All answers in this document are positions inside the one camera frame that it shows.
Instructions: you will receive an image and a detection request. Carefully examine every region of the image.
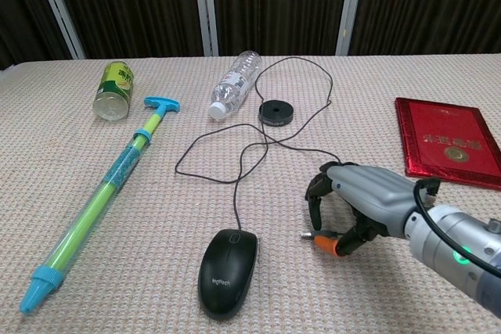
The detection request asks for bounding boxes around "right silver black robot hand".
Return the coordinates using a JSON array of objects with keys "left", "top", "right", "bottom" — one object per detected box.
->
[{"left": 305, "top": 160, "right": 418, "bottom": 257}]

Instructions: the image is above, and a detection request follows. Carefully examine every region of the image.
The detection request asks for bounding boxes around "black mouse cable with plug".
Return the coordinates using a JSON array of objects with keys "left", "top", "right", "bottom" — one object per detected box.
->
[{"left": 175, "top": 56, "right": 341, "bottom": 242}]

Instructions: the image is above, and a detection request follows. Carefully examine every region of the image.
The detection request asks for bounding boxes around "black computer mouse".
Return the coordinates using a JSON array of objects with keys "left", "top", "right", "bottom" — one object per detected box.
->
[{"left": 197, "top": 228, "right": 259, "bottom": 321}]

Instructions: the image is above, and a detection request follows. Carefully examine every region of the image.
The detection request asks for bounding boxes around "red certificate booklet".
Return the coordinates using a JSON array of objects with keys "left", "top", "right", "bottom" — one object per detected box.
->
[{"left": 394, "top": 96, "right": 501, "bottom": 189}]

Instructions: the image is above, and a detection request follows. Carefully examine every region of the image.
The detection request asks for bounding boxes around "black round disc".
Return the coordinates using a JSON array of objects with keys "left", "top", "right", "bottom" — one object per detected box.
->
[{"left": 258, "top": 100, "right": 294, "bottom": 127}]

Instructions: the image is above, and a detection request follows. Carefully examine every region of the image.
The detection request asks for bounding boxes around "clear plastic water bottle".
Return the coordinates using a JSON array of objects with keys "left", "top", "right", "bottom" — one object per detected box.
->
[{"left": 208, "top": 50, "right": 263, "bottom": 120}]

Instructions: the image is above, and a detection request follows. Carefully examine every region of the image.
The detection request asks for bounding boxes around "beige woven tablecloth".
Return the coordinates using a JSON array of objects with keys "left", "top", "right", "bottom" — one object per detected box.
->
[{"left": 0, "top": 52, "right": 501, "bottom": 334}]

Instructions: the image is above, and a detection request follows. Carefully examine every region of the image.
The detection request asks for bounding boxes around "blue green toy water pump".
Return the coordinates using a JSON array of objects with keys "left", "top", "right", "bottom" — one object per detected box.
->
[{"left": 20, "top": 95, "right": 183, "bottom": 316}]

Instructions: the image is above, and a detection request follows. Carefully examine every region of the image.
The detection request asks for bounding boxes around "green label drink bottle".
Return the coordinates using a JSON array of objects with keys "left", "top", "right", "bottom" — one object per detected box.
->
[{"left": 92, "top": 59, "right": 135, "bottom": 121}]

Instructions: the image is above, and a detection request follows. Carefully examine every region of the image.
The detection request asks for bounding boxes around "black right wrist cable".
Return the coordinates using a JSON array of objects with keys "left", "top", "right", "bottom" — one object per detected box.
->
[{"left": 413, "top": 178, "right": 501, "bottom": 277}]

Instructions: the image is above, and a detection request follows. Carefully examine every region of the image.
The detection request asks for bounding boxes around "silver partition frame post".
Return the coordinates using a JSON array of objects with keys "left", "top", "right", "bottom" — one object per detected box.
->
[
  {"left": 192, "top": 0, "right": 219, "bottom": 57},
  {"left": 31, "top": 0, "right": 86, "bottom": 59},
  {"left": 335, "top": 0, "right": 367, "bottom": 56}
]

